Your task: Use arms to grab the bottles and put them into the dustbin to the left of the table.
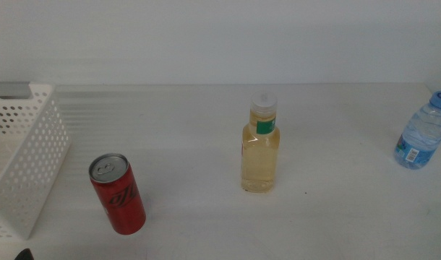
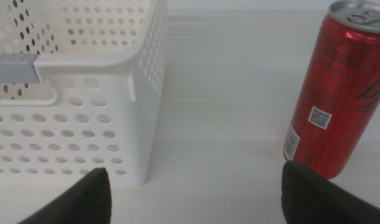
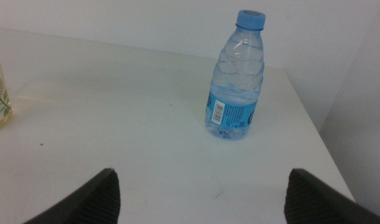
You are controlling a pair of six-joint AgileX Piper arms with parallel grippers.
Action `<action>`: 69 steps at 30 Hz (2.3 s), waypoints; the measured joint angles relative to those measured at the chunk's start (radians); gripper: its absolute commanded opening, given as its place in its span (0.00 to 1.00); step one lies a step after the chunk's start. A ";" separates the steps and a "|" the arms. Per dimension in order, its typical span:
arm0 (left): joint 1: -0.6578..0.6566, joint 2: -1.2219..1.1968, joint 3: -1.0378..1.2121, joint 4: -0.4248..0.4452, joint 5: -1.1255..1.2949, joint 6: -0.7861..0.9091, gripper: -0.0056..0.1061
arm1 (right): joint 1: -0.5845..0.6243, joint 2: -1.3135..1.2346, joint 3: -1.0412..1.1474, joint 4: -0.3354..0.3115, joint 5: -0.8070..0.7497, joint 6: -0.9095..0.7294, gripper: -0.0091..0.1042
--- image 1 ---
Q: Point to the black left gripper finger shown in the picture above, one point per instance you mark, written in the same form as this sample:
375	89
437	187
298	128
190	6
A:
24	255

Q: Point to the red cola can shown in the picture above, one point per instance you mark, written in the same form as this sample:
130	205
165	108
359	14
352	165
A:
123	206

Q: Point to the yellow liquid bottle white cap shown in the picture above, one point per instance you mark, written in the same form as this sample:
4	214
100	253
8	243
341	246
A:
260	162

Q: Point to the clear water bottle blue cap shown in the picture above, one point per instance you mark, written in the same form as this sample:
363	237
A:
421	137

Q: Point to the white perforated plastic basket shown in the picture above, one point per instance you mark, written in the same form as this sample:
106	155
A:
43	87

